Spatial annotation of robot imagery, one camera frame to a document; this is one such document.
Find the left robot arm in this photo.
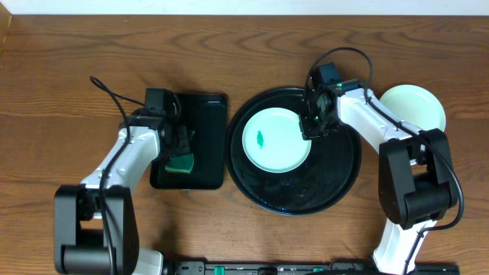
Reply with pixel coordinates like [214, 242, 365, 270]
[53, 109, 189, 274]

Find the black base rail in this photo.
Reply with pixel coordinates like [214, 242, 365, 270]
[164, 260, 459, 275]

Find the mint green plate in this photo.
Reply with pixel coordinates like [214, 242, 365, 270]
[380, 84, 446, 131]
[241, 108, 312, 173]

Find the green sponge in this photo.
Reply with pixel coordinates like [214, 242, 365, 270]
[164, 129, 196, 175]

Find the black rectangular tray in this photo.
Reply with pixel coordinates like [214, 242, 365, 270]
[150, 94, 227, 189]

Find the round black tray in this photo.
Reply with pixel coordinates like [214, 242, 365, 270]
[225, 87, 361, 215]

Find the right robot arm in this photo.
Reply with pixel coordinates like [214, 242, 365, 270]
[301, 78, 465, 274]

